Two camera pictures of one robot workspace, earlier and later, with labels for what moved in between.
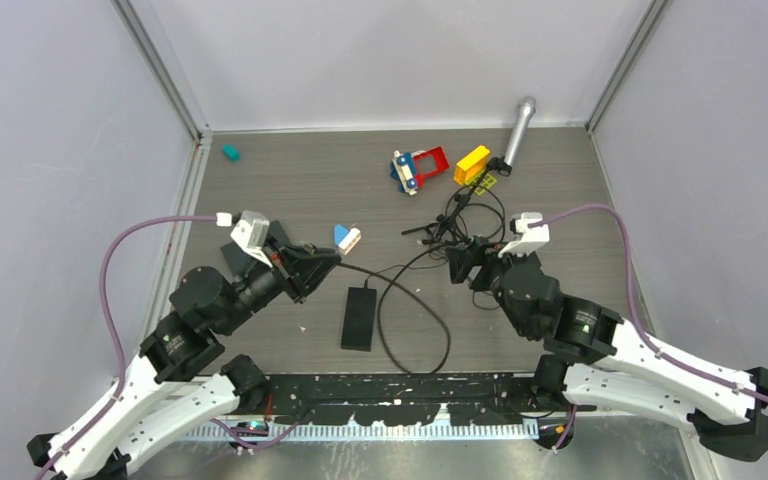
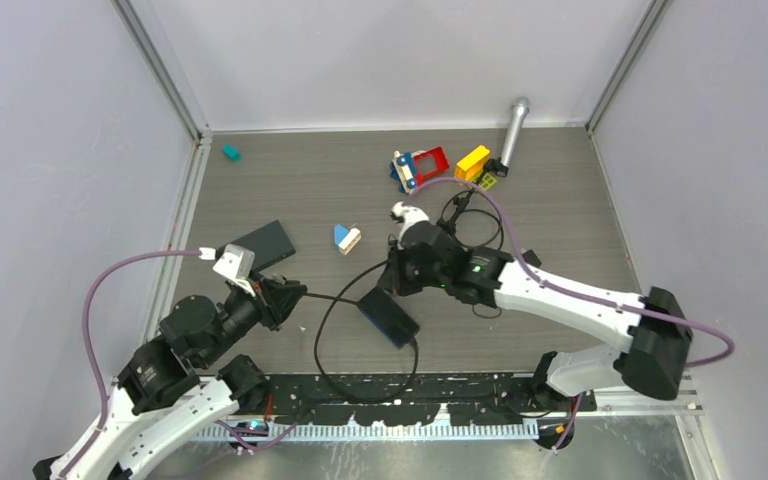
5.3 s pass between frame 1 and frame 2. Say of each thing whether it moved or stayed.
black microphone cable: moved
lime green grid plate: stayed
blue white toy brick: stayed
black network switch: moved
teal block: stayed
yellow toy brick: stayed
